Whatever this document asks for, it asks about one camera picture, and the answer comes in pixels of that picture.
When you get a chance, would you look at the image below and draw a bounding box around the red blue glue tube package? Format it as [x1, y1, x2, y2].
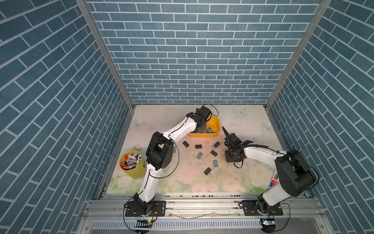
[270, 173, 280, 187]

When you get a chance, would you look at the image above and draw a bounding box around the electronics board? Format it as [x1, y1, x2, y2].
[260, 218, 276, 234]
[134, 219, 153, 234]

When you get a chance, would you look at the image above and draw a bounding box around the light blue eraser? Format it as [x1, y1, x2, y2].
[196, 152, 203, 160]

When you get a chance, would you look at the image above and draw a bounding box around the yellow plastic storage box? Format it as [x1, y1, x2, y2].
[188, 117, 221, 137]

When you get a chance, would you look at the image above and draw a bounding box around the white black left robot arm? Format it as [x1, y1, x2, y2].
[133, 106, 212, 215]

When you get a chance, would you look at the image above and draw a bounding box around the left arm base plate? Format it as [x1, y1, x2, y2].
[125, 200, 166, 217]

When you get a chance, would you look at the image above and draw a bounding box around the yellow cup of pens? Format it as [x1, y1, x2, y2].
[119, 150, 147, 178]

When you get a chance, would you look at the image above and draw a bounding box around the right electronics board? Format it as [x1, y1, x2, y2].
[260, 218, 276, 234]

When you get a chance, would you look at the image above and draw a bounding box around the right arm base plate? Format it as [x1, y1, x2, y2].
[238, 200, 283, 216]

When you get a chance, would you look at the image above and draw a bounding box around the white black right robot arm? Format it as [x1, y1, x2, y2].
[224, 130, 319, 213]

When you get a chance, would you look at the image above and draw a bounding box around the aluminium mounting rail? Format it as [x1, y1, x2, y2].
[84, 193, 325, 219]

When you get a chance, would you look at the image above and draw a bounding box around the left electronics board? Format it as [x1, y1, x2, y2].
[134, 219, 153, 234]

